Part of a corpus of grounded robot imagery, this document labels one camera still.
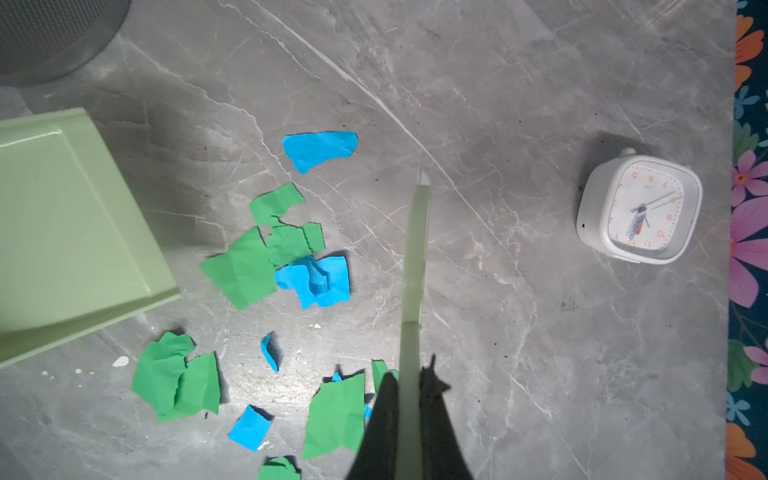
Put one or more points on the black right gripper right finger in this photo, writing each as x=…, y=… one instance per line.
x=441, y=455

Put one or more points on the green scrap strip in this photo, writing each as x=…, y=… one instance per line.
x=278, y=468

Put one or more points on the metal mesh trash bin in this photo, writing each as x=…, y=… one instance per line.
x=46, y=39

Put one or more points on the blue paper scrap top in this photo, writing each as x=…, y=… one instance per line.
x=309, y=150

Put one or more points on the white kitchen timer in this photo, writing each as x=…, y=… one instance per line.
x=639, y=208

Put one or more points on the light green dustpan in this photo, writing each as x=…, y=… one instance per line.
x=76, y=252

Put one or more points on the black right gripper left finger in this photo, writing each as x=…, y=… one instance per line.
x=376, y=458

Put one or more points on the blue crumpled paper scrap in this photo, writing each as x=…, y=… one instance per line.
x=323, y=283

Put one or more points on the green paper scrap right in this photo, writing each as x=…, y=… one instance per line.
x=338, y=416

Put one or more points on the large green paper scrap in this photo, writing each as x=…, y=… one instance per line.
x=175, y=386

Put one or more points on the light green hand brush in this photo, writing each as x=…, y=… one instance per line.
x=409, y=462

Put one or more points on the small blue paper scrap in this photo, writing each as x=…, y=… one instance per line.
x=250, y=430

